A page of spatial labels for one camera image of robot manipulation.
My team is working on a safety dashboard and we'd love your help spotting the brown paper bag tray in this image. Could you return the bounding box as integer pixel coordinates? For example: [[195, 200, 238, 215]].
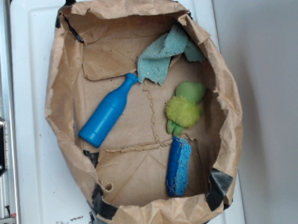
[[45, 0, 243, 224]]

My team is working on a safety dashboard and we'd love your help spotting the blue plastic bottle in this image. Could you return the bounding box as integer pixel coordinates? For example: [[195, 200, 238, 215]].
[[79, 73, 138, 147]]

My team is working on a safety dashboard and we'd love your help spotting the green plush animal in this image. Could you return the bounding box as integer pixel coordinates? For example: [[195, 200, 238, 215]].
[[165, 81, 206, 137]]

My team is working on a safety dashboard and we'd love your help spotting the aluminium frame rail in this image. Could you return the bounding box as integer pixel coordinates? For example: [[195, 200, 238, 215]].
[[0, 0, 21, 224]]

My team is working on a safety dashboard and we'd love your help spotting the white plastic tray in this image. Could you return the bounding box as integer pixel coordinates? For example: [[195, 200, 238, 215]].
[[10, 0, 105, 224]]

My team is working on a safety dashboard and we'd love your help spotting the teal terry cloth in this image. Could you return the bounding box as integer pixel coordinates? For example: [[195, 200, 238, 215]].
[[137, 25, 206, 85]]

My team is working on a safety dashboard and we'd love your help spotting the blue sponge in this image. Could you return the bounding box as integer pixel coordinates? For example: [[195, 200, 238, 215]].
[[166, 137, 192, 197]]

